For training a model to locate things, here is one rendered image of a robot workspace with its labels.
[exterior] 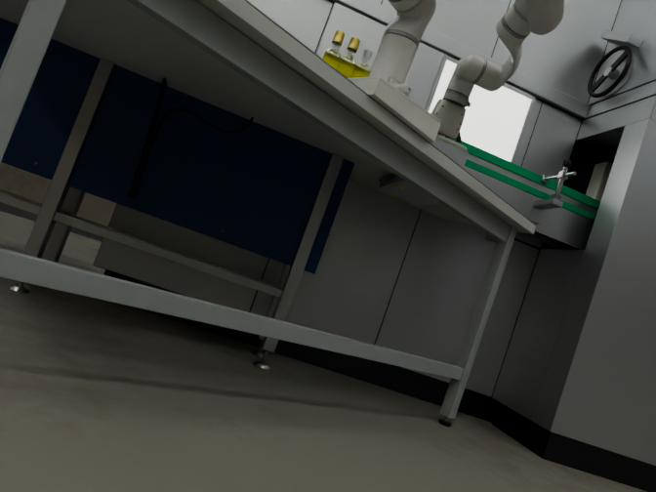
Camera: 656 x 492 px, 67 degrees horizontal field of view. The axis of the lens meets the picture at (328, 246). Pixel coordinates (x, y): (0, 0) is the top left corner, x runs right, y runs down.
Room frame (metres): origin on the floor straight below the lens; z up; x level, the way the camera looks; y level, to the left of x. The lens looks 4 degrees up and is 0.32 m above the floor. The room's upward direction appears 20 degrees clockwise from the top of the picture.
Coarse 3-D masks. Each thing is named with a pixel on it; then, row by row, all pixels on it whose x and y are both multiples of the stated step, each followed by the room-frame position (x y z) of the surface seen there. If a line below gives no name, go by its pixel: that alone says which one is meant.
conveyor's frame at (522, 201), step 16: (480, 176) 1.76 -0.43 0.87; (496, 192) 1.77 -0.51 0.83; (512, 192) 1.79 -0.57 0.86; (528, 208) 1.80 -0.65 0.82; (560, 208) 1.83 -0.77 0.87; (544, 224) 1.82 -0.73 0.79; (560, 224) 1.83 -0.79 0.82; (576, 224) 1.84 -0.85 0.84; (592, 224) 1.85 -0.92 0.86; (544, 240) 1.95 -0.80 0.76; (560, 240) 1.83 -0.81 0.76; (576, 240) 1.84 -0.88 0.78
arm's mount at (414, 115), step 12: (360, 84) 1.12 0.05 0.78; (372, 84) 1.09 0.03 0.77; (384, 84) 1.09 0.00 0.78; (372, 96) 1.09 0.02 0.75; (384, 96) 1.10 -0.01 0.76; (396, 96) 1.13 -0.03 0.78; (396, 108) 1.13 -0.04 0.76; (408, 108) 1.16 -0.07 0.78; (420, 108) 1.19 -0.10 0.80; (408, 120) 1.17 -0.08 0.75; (420, 120) 1.19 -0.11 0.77; (432, 120) 1.22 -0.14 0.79; (420, 132) 1.21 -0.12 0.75; (432, 132) 1.23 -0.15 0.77
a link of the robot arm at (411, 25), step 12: (408, 0) 1.16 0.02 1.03; (420, 0) 1.17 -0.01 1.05; (432, 0) 1.20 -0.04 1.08; (396, 12) 1.23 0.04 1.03; (408, 12) 1.20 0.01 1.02; (420, 12) 1.20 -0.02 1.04; (432, 12) 1.22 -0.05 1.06; (396, 24) 1.20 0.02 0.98; (408, 24) 1.19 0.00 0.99; (420, 24) 1.20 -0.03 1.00; (408, 36) 1.19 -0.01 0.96; (420, 36) 1.21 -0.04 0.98
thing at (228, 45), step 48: (48, 0) 0.72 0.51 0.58; (144, 0) 0.80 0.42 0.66; (192, 0) 0.85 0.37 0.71; (240, 48) 0.93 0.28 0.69; (0, 96) 0.71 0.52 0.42; (288, 96) 1.02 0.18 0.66; (0, 144) 0.73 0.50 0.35; (384, 144) 1.22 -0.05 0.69; (432, 192) 1.38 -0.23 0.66; (96, 288) 0.87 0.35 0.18; (144, 288) 0.92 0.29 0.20; (288, 336) 1.16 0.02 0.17; (336, 336) 1.27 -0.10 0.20; (480, 336) 1.70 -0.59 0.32
